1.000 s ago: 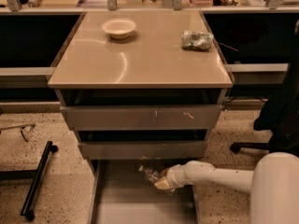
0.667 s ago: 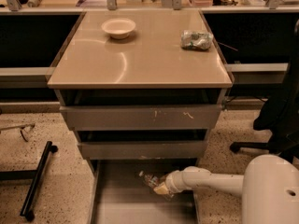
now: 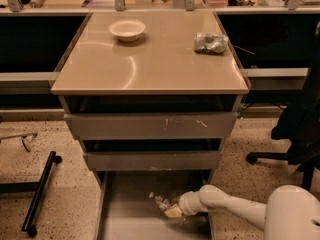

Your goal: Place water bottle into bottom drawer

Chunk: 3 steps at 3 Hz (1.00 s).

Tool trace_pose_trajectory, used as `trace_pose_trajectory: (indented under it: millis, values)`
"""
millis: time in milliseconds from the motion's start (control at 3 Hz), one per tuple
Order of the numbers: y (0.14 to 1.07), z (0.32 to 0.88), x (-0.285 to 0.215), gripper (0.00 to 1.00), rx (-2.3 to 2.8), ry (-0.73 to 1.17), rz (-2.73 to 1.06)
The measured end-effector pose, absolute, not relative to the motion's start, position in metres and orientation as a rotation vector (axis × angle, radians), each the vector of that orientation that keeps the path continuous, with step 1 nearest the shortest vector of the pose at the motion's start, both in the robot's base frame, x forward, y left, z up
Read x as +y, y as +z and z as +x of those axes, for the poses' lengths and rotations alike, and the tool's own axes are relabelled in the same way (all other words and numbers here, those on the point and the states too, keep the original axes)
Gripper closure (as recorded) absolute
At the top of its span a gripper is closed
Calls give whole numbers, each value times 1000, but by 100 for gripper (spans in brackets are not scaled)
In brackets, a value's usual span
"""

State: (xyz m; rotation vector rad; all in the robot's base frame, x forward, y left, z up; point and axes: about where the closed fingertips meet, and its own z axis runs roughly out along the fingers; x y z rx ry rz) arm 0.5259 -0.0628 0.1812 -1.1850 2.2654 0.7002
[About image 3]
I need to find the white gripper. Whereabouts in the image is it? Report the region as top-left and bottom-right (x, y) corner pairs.
(165, 191), (200, 218)

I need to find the clear plastic water bottle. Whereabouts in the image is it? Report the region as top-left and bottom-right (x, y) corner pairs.
(149, 192), (179, 214)

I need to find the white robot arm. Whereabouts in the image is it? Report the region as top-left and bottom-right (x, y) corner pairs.
(164, 185), (320, 240)

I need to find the grey open bottom drawer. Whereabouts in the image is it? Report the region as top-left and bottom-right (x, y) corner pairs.
(94, 171), (213, 240)

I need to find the grey middle drawer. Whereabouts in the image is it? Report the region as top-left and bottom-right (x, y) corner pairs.
(83, 151), (222, 171)

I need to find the grey top drawer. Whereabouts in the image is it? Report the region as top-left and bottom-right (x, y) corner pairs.
(64, 112), (237, 140)

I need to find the grey drawer cabinet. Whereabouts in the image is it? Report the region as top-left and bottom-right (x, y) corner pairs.
(49, 9), (252, 185)

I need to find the black office chair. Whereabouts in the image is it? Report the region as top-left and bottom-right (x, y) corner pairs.
(246, 22), (320, 191)

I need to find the crumpled silver snack bag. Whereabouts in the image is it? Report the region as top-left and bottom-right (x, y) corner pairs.
(193, 32), (229, 54)

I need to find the white paper bowl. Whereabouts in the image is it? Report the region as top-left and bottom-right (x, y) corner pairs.
(109, 19), (146, 42)

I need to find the metal frame on floor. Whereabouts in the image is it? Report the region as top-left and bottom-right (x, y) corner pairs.
(0, 132), (38, 152)

